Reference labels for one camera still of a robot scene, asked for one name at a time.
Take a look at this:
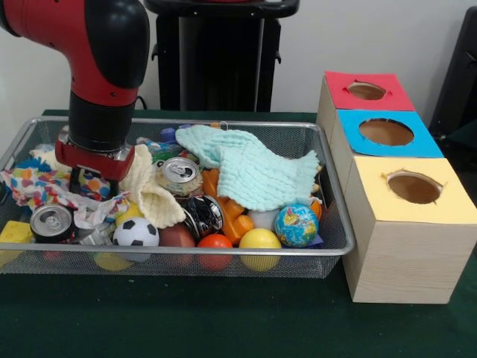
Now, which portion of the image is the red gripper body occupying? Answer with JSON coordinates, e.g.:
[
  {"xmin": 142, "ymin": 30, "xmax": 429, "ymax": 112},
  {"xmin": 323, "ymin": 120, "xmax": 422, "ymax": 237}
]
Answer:
[{"xmin": 54, "ymin": 141, "xmax": 136, "ymax": 183}]

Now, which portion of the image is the colourful spotted cloth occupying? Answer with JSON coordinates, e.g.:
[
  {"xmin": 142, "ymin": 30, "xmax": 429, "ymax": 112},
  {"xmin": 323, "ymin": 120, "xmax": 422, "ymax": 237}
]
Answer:
[{"xmin": 0, "ymin": 167, "xmax": 131, "ymax": 230}]

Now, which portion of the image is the wooden box with three holes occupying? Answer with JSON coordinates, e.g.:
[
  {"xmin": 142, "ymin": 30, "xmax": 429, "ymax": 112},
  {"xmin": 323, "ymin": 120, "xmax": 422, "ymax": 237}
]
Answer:
[{"xmin": 315, "ymin": 70, "xmax": 477, "ymax": 305}]

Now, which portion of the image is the cream waffle cloth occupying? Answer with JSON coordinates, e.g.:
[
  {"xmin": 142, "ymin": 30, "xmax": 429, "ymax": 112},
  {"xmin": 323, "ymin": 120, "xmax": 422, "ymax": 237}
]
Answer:
[{"xmin": 28, "ymin": 143, "xmax": 186, "ymax": 229}]

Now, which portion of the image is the silver top drink can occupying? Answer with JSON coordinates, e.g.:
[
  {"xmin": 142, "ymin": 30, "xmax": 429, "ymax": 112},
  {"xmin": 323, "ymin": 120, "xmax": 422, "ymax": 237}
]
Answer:
[{"xmin": 29, "ymin": 204, "xmax": 78, "ymax": 244}]

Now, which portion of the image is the small soccer ball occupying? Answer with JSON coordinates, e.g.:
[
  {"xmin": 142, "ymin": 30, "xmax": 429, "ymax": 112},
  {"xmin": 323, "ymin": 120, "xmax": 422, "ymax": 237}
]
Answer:
[{"xmin": 113, "ymin": 217, "xmax": 160, "ymax": 262}]

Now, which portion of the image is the green label drink can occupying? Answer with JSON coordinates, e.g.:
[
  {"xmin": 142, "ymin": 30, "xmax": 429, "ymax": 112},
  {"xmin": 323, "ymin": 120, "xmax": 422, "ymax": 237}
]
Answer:
[{"xmin": 154, "ymin": 157, "xmax": 204, "ymax": 197}]

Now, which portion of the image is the brown football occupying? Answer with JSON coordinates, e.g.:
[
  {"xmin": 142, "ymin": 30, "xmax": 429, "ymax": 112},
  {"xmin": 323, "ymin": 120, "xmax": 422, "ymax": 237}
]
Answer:
[{"xmin": 158, "ymin": 223, "xmax": 197, "ymax": 249}]

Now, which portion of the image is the crushed black drink can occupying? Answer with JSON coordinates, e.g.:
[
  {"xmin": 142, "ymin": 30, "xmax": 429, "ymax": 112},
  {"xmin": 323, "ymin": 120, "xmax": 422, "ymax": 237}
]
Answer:
[{"xmin": 182, "ymin": 195, "xmax": 224, "ymax": 239}]

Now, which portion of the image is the orange ball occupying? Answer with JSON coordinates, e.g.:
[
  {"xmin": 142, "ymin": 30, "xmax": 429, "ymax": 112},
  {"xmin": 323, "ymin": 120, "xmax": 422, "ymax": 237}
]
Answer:
[{"xmin": 196, "ymin": 233, "xmax": 234, "ymax": 271}]

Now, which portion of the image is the mint green waffle cloth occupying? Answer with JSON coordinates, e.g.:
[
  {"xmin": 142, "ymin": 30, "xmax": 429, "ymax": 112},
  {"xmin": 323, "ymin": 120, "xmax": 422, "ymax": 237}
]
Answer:
[{"xmin": 174, "ymin": 125, "xmax": 320, "ymax": 210}]

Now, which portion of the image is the dark green tablecloth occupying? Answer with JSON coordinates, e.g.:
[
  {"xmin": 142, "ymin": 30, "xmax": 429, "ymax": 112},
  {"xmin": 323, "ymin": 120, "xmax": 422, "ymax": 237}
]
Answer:
[{"xmin": 0, "ymin": 108, "xmax": 477, "ymax": 358}]

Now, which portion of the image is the yellow ball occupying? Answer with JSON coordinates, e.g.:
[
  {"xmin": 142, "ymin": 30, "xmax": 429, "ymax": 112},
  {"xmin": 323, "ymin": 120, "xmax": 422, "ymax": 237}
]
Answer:
[{"xmin": 238, "ymin": 227, "xmax": 283, "ymax": 272}]

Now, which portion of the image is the globe print ball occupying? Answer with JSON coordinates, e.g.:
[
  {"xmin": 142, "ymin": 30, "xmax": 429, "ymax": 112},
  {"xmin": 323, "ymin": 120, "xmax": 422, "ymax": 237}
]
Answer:
[{"xmin": 274, "ymin": 204, "xmax": 320, "ymax": 248}]

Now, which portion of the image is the black upright panel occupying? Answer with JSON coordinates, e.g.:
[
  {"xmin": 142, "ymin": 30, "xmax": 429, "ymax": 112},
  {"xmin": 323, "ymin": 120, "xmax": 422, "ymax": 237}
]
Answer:
[{"xmin": 428, "ymin": 5, "xmax": 477, "ymax": 142}]

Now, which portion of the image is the shallow wire mesh bin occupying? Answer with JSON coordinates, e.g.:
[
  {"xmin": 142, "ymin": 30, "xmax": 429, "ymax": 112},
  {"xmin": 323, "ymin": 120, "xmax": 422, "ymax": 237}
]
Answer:
[{"xmin": 0, "ymin": 116, "xmax": 355, "ymax": 279}]

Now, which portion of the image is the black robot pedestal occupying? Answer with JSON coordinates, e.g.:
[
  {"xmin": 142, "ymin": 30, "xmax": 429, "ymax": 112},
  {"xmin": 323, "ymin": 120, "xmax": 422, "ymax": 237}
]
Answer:
[{"xmin": 143, "ymin": 0, "xmax": 301, "ymax": 113}]

